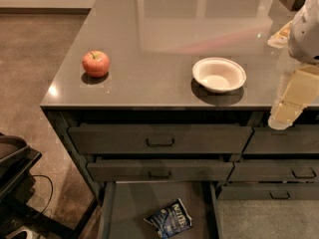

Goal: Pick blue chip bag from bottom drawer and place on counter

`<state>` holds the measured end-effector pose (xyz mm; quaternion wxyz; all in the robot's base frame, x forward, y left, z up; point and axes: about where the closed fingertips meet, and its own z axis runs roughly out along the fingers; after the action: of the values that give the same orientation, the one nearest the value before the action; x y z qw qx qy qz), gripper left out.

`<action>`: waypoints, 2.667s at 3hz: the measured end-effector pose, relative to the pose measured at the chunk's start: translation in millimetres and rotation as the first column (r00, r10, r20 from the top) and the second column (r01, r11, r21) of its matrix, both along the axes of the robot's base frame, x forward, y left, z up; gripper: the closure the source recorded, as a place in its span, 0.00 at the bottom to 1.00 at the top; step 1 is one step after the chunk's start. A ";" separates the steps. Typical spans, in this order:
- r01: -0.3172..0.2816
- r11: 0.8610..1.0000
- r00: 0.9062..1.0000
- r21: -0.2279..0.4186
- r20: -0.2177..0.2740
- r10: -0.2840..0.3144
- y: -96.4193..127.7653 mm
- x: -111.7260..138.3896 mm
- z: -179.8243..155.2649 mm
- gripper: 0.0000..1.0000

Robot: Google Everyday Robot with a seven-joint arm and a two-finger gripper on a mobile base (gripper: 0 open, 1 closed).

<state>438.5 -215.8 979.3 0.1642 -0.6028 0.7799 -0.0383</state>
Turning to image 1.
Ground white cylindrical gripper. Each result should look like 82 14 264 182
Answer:
268 64 319 130

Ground blue chip bag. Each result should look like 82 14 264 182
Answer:
145 198 192 239

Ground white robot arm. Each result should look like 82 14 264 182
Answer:
267 0 319 130

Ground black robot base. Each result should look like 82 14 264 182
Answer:
0 132 100 239

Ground top right drawer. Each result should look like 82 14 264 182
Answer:
244 124 319 154

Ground middle right drawer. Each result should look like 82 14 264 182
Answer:
228 160 319 182

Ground bottom right drawer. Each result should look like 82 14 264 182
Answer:
218 184 319 200

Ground grey counter cabinet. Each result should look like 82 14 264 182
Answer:
41 0 319 239

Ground open bottom left drawer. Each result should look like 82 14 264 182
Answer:
98 181 222 239

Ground middle left drawer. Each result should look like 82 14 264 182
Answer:
87 159 233 182

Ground top left drawer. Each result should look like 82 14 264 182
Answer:
68 124 252 154

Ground white paper bowl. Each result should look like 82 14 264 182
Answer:
192 58 246 93

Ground white snack packet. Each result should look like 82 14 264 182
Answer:
267 22 292 49

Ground red apple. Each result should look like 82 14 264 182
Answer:
82 51 110 78

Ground black cable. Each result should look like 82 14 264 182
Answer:
29 173 55 219

